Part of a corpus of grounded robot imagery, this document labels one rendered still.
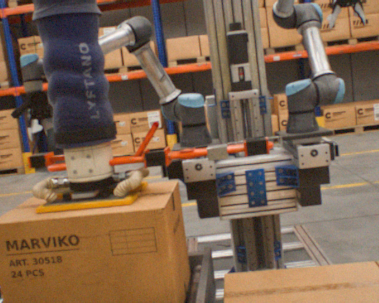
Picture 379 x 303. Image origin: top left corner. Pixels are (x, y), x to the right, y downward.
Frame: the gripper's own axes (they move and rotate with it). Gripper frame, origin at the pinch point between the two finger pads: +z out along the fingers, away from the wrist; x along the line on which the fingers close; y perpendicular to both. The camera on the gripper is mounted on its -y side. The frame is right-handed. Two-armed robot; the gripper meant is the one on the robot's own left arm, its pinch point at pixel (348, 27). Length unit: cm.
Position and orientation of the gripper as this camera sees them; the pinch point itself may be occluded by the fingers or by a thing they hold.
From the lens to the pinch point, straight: 207.6
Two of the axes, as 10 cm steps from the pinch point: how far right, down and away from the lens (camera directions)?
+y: -2.1, -1.2, 9.7
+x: -9.7, 1.5, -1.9
